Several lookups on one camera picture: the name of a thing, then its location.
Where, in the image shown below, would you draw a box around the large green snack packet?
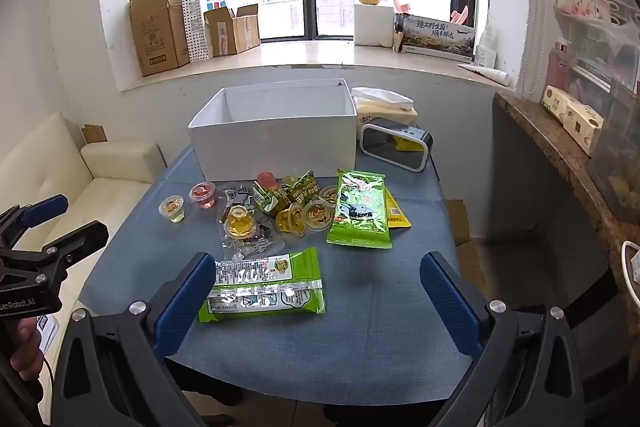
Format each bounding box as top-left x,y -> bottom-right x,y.
326,169 -> 393,250
199,248 -> 327,324

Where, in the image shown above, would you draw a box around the person's left hand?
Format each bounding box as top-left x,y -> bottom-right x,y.
10,314 -> 46,380

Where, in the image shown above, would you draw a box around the stone counter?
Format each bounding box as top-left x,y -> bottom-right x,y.
492,92 -> 640,268

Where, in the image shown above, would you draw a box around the cream leather sofa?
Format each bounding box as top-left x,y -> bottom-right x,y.
0,112 -> 168,358

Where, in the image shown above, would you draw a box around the orange cartoon jelly cup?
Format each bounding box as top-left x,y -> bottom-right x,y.
276,203 -> 308,238
301,200 -> 336,233

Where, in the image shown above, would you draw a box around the black cable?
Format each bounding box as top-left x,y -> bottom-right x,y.
42,352 -> 56,427

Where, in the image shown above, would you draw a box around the white container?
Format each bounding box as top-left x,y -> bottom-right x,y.
474,29 -> 498,68

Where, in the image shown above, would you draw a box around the clear plastic container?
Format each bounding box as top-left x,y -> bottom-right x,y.
587,77 -> 640,223

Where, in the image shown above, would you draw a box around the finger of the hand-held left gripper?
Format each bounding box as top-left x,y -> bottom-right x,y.
0,193 -> 69,253
0,220 -> 109,280

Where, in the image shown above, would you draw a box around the clear lidded jelly cup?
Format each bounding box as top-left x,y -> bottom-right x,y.
158,195 -> 188,224

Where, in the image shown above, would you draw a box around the blue tablecloth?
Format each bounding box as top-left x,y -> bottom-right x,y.
80,142 -> 488,400

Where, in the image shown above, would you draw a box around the white cardboard storage box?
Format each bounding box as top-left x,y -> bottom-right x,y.
187,78 -> 358,182

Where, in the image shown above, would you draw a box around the small green snack packet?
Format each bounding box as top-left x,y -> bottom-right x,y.
281,172 -> 322,208
250,182 -> 283,214

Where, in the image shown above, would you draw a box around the landscape printed box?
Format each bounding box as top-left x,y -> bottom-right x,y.
400,16 -> 477,58

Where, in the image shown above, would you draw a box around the silver framed desk clock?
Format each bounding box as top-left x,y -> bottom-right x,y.
360,117 -> 433,172

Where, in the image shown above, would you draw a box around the tissue pack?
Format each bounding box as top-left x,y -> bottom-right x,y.
351,87 -> 418,128

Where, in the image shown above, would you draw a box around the flat cardboard sheet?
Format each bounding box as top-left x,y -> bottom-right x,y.
444,199 -> 471,248

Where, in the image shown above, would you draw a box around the tall cardboard box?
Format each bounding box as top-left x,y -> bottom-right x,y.
130,0 -> 192,78

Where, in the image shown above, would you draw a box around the yellow jelly cup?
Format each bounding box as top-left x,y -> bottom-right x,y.
222,204 -> 258,242

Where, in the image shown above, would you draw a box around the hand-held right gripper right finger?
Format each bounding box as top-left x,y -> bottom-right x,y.
419,251 -> 586,427

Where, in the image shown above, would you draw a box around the red jelly cup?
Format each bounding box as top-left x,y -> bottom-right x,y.
189,182 -> 221,211

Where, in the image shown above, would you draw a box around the white cube box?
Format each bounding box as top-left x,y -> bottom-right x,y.
353,4 -> 396,46

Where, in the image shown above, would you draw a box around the cream patterned tissue box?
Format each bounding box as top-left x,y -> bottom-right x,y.
541,85 -> 605,156

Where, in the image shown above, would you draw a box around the open cardboard box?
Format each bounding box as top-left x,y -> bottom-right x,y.
203,3 -> 262,58

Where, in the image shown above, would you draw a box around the clear candy wrappers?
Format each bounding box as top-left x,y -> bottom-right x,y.
220,237 -> 286,265

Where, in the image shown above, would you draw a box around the small cardboard piece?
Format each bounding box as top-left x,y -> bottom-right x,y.
81,124 -> 108,145

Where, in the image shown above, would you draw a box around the white dotted paper bag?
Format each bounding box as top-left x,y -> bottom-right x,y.
180,0 -> 236,62

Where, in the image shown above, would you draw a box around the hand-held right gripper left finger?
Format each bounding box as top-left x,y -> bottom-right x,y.
50,252 -> 217,427

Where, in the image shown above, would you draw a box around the yellow snack packet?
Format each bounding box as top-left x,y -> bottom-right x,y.
384,187 -> 412,229

